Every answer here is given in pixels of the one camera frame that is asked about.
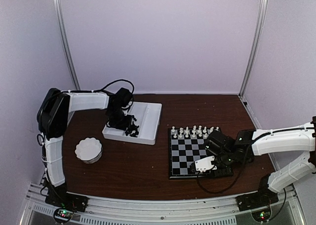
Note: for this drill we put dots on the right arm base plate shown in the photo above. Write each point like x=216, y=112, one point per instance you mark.
x=256, y=200

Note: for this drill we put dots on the black chess pieces pile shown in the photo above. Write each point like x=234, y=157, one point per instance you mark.
x=130, y=128

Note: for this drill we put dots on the white plastic tray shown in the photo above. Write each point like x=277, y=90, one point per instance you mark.
x=148, y=119

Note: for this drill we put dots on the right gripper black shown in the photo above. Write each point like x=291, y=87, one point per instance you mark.
x=225, y=172

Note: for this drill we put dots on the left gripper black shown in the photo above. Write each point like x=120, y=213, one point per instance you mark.
x=126, y=124

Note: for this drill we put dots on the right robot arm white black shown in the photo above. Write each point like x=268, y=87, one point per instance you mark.
x=250, y=143

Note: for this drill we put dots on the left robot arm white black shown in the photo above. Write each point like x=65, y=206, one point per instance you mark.
x=53, y=117

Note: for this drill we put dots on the white scalloped bowl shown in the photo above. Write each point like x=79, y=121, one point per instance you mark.
x=89, y=150

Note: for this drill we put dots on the right aluminium frame post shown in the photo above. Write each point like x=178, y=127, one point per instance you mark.
x=263, y=4

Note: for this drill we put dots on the aluminium frame post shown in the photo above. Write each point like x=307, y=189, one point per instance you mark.
x=65, y=43
x=263, y=4

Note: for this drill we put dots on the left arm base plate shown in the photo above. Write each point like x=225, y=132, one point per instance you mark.
x=71, y=202

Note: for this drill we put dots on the aluminium front rail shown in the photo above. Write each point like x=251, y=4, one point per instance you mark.
x=209, y=211

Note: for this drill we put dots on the black and silver chessboard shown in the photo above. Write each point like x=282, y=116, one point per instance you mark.
x=184, y=149

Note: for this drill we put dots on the white chess pieces row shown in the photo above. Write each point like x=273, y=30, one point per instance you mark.
x=192, y=132

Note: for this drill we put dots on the left aluminium frame post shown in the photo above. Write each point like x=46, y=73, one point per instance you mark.
x=65, y=43

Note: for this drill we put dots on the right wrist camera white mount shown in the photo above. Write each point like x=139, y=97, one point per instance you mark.
x=205, y=164

